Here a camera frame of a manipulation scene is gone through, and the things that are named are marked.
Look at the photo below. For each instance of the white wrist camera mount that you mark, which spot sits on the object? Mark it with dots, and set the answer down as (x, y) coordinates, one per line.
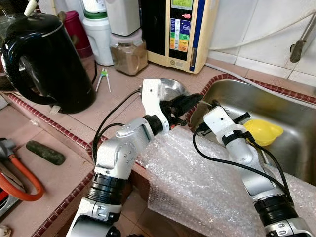
(221, 124)
(154, 96)

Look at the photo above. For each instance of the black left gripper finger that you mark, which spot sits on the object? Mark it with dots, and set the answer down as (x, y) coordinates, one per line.
(185, 111)
(190, 99)

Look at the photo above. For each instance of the clear jar of brown powder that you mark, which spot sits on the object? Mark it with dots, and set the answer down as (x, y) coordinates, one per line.
(129, 57)

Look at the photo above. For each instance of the hanging metal utensil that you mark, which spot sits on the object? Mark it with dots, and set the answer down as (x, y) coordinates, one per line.
(298, 49)

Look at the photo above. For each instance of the maroon plastic mug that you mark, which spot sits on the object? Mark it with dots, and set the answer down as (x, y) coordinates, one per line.
(78, 32)

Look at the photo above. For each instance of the clear bubble wrap sheet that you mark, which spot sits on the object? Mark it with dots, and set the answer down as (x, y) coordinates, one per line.
(197, 187)

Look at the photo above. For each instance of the white jug with green band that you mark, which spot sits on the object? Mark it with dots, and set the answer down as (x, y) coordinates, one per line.
(98, 39)

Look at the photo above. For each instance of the dark green stone pestle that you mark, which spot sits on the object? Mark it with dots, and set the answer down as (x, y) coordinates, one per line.
(45, 153)

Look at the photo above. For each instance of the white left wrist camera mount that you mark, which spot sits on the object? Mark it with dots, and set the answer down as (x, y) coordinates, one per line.
(154, 96)

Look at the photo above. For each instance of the thin white wall tube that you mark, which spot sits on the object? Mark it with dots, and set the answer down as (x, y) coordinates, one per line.
(256, 38)

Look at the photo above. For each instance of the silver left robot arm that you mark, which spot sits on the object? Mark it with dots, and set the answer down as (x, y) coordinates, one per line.
(116, 153)

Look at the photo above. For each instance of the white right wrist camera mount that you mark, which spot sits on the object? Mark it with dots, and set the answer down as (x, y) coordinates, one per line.
(221, 124)

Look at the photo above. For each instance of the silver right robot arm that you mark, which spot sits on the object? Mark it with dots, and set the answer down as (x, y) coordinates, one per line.
(256, 173)

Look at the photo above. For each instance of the white green plastic tongs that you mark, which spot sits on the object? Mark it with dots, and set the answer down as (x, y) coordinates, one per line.
(103, 79)

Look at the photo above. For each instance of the black electric kettle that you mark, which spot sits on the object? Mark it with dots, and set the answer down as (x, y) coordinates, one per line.
(49, 64)

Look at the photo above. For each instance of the yellow plastic cup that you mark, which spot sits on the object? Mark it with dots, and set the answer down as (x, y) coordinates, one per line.
(264, 132)

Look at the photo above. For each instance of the cream water ionizer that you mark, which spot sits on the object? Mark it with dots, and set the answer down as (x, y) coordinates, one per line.
(205, 34)

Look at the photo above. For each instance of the white plastic container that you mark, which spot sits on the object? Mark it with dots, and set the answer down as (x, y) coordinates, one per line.
(122, 17)

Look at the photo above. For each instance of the steel bowl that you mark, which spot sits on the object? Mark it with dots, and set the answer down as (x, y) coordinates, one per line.
(174, 89)

